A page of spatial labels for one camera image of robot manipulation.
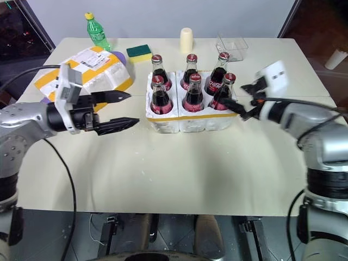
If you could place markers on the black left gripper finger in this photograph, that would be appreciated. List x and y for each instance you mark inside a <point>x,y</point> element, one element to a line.
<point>111,96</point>
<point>119,123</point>

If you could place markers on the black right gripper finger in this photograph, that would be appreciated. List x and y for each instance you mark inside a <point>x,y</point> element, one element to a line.
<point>235,106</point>
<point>248,88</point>

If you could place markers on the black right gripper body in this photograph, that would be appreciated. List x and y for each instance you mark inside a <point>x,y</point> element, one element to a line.
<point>259,89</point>

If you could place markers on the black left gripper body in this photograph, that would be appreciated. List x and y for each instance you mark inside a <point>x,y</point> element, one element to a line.
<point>81,117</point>

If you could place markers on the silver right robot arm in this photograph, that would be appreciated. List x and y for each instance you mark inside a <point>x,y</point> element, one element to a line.
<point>326,152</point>

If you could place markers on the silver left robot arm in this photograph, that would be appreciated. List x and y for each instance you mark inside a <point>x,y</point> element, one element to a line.
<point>19,122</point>

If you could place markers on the glass cola bottle red cap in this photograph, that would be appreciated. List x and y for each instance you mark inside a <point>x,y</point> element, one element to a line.
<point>193,101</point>
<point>216,81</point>
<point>190,71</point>
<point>220,95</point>
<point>160,73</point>
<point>161,102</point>

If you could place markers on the white foam box yellow tape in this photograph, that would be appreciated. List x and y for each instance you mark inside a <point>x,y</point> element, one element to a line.
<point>114,73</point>

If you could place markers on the white foam crate yellow tape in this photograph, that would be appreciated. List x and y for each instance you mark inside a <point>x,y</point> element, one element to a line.
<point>168,125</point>

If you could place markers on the clear plastic container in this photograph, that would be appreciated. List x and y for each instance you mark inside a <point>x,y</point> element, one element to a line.
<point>232,49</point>

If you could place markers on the green and yellow sponge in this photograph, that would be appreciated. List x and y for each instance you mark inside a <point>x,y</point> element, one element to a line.
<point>139,53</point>

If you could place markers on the green plastic bottle yellow cap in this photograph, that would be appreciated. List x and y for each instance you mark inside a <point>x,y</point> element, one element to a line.
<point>96,34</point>

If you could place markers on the cream plastic cup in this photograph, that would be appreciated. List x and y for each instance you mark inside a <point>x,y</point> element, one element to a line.
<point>186,40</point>

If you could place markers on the white paper cup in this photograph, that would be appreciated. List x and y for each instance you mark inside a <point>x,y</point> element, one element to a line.
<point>335,58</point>

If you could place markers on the dark glass partition panel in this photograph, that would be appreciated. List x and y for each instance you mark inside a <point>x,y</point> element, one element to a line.
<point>19,30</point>
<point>315,24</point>

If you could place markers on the black metal table leg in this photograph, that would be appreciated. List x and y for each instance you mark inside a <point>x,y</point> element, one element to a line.
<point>255,236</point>
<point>108,233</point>

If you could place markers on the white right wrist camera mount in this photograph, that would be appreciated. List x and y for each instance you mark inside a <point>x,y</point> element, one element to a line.
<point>276,74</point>

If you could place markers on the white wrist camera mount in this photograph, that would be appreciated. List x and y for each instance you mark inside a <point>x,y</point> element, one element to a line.
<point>63,89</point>
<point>276,74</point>

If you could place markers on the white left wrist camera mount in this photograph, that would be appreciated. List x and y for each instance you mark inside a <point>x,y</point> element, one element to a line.
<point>63,89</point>

